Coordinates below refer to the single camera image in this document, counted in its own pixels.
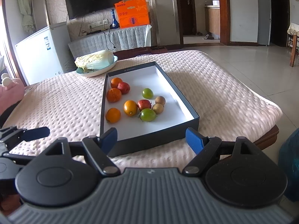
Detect black cable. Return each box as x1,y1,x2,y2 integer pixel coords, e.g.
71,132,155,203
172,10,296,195
104,29,116,50

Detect dark wooden door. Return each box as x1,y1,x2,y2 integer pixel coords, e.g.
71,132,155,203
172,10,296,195
180,0,194,36

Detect white wall outlets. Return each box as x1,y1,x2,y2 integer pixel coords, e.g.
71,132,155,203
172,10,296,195
88,19,109,28

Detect cabinet with pale cloth cover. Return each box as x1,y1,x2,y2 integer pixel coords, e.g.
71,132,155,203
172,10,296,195
68,24,152,61

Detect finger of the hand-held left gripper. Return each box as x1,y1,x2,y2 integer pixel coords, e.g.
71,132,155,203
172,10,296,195
1,153,34,167
0,126,50,145

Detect orange mandarin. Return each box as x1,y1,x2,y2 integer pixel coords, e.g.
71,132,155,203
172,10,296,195
107,88,122,102
110,77,123,89

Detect dark box with white inside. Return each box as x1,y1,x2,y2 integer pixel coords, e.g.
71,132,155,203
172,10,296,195
100,61,200,158

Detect blue plastic bag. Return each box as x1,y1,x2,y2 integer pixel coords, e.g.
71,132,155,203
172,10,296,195
279,128,299,202

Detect pale curtain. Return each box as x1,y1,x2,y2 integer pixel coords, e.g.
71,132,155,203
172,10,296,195
16,0,35,35

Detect napa cabbage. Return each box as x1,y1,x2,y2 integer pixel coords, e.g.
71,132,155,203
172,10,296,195
75,50,114,73

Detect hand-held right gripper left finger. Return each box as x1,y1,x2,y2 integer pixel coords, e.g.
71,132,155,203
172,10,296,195
44,127,121,175

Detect orange tomato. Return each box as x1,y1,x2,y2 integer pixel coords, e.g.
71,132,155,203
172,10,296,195
106,108,121,124
124,100,138,116

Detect blue glass bottle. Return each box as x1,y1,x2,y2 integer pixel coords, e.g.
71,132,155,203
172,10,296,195
110,9,118,30

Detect red tomato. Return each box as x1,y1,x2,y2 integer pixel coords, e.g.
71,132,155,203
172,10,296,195
117,82,131,95
137,99,152,112

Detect white chest freezer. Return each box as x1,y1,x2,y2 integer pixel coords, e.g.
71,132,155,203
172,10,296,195
15,21,70,85

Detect wooden kitchen counter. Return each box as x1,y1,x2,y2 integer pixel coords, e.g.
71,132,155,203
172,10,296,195
205,5,221,39

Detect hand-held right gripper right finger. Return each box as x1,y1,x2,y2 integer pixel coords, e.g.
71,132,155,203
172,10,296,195
182,127,257,176

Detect dark cloth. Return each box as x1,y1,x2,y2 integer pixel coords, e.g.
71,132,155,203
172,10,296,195
0,101,19,127

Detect orange gift box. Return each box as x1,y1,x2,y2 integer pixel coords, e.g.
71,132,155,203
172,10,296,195
114,0,151,29

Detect silver refrigerator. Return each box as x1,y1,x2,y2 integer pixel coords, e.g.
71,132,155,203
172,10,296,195
256,0,272,46

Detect wooden stool with lace cloth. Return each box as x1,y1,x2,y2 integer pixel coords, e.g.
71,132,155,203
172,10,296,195
287,22,299,68

